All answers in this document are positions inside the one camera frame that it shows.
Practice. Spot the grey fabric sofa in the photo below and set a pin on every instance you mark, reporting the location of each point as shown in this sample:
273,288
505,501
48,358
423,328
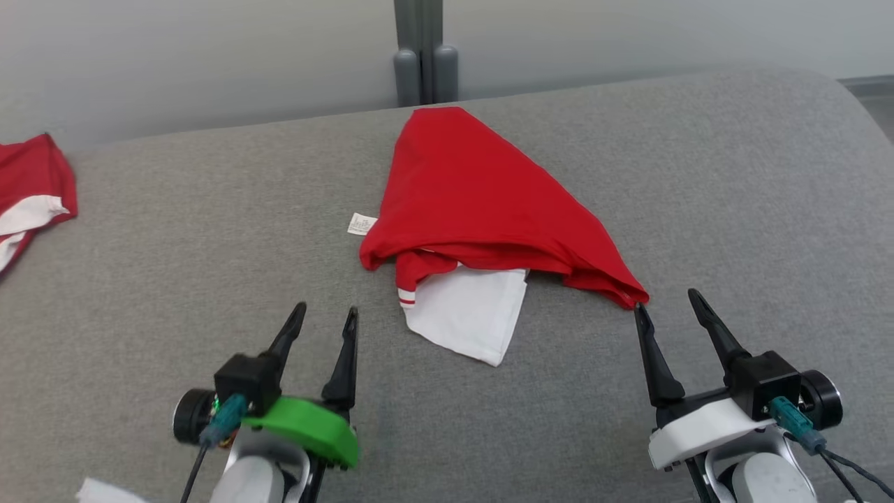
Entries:
174,244

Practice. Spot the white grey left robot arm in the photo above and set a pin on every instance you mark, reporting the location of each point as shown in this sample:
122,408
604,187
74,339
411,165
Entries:
251,482

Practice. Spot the small white object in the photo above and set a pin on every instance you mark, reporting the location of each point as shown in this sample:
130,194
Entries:
105,492

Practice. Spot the red basketball jersey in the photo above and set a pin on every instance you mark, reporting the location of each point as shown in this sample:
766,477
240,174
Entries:
475,195

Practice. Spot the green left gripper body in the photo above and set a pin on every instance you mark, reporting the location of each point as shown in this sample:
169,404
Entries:
314,429

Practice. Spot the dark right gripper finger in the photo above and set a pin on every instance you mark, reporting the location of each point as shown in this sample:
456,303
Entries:
660,370
716,332

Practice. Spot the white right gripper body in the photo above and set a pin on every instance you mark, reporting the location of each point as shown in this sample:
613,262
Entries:
698,429

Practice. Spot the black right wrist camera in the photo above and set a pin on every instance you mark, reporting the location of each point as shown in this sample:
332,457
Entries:
765,381

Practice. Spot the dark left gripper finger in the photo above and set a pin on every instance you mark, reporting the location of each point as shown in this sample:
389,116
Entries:
290,335
346,370

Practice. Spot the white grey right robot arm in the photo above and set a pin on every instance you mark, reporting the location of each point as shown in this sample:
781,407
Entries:
765,482

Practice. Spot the red shorts with white trim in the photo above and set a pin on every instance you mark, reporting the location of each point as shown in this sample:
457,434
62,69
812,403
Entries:
35,171

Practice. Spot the grey partition post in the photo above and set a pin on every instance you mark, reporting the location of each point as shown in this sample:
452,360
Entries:
419,42

